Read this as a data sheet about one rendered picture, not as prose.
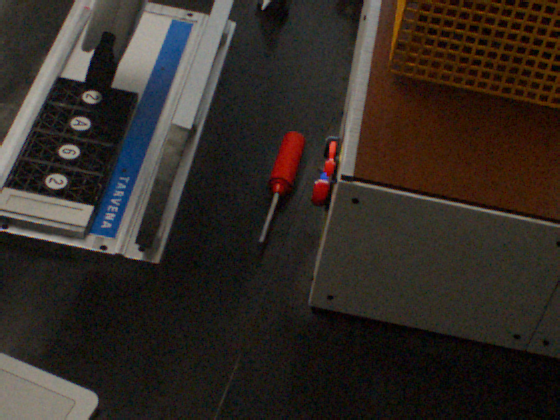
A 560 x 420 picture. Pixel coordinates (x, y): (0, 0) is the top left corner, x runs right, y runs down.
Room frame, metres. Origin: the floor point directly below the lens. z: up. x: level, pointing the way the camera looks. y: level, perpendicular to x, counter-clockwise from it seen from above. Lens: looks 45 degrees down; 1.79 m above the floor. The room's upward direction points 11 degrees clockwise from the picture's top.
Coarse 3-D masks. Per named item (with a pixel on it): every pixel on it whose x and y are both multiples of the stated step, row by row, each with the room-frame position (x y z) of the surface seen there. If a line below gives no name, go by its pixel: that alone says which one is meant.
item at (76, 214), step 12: (12, 192) 0.82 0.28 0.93; (24, 192) 0.82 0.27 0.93; (0, 204) 0.80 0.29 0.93; (12, 204) 0.80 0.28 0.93; (24, 204) 0.81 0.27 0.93; (36, 204) 0.81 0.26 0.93; (48, 204) 0.81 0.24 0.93; (60, 204) 0.81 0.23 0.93; (72, 204) 0.82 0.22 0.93; (84, 204) 0.82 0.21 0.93; (36, 216) 0.79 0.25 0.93; (48, 216) 0.79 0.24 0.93; (60, 216) 0.80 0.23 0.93; (72, 216) 0.80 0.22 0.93; (84, 216) 0.80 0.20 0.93
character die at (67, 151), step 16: (32, 144) 0.90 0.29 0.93; (48, 144) 0.91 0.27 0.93; (64, 144) 0.91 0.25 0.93; (80, 144) 0.91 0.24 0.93; (96, 144) 0.92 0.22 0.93; (48, 160) 0.88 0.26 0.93; (64, 160) 0.88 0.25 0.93; (80, 160) 0.89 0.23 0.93; (96, 160) 0.89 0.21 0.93; (112, 160) 0.90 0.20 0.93
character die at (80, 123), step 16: (48, 112) 0.95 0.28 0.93; (64, 112) 0.96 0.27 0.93; (80, 112) 0.96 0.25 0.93; (96, 112) 0.97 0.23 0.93; (32, 128) 0.92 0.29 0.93; (48, 128) 0.93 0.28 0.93; (64, 128) 0.93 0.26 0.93; (80, 128) 0.94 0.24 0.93; (96, 128) 0.95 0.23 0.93; (112, 128) 0.95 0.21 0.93; (112, 144) 0.92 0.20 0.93
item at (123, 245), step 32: (64, 32) 1.12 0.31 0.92; (192, 32) 1.17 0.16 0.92; (224, 32) 1.16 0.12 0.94; (192, 64) 1.11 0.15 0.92; (224, 64) 1.13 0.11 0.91; (32, 96) 0.98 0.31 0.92; (160, 128) 0.97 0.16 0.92; (192, 128) 0.98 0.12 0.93; (0, 160) 0.87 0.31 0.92; (192, 160) 0.94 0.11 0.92; (0, 224) 0.78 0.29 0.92; (128, 224) 0.81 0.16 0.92; (160, 224) 0.81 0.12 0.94; (96, 256) 0.77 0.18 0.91; (128, 256) 0.77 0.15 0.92; (160, 256) 0.78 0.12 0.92
